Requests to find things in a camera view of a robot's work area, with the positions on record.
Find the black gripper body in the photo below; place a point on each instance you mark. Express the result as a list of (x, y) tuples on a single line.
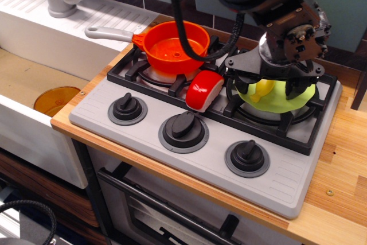
[(252, 66)]

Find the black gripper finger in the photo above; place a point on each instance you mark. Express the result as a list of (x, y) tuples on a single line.
[(241, 85), (296, 87)]

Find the yellow toy banana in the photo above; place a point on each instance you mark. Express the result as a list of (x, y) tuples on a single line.
[(263, 88)]

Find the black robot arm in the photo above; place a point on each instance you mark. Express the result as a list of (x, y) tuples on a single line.
[(296, 32)]

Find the lime green cloth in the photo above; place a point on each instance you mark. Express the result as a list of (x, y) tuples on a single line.
[(276, 101)]

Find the black stove grate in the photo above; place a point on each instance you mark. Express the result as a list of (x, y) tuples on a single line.
[(296, 130)]

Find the red white toy cheese wedge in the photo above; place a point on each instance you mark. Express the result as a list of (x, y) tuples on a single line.
[(203, 90)]

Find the middle black stove knob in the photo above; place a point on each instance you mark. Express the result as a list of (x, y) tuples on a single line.
[(183, 133)]

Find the black stove knob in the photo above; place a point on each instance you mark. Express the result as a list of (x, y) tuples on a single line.
[(247, 159), (183, 133), (127, 110)]

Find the right black stove knob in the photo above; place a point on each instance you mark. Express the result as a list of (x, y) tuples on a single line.
[(247, 159)]

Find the grey toy stove top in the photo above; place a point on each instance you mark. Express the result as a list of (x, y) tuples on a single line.
[(281, 189)]

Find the left black stove knob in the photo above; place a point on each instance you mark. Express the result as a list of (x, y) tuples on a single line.
[(127, 110)]

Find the toy oven door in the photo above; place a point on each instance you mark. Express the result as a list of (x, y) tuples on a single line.
[(160, 207)]

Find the orange translucent plate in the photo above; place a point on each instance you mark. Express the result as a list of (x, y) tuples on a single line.
[(52, 101)]

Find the white toy sink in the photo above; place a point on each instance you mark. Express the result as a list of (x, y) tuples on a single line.
[(38, 53)]

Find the wooden drawer front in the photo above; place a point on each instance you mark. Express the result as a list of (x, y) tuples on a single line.
[(70, 204)]

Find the orange toy pot grey handle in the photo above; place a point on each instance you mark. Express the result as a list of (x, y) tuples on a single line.
[(161, 45)]

